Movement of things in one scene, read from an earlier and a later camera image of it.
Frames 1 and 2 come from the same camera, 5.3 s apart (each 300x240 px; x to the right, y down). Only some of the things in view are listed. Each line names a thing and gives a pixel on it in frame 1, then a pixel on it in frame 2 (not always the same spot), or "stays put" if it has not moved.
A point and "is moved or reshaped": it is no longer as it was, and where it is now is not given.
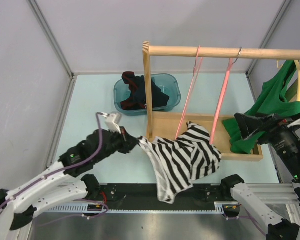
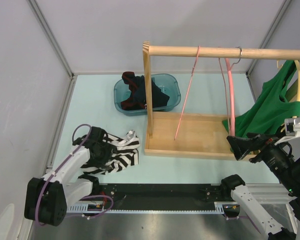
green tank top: x=271 y=101 stays put
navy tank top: x=137 y=100 stays put
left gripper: x=127 y=141 to x=109 y=149
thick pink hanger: x=231 y=63 to x=232 y=107
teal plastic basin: x=169 y=83 stays put
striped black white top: x=177 y=162 to x=125 y=153
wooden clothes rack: x=163 y=124 stays put
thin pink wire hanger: x=196 y=69 is moved or reshaped
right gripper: x=247 y=124 to x=241 y=145
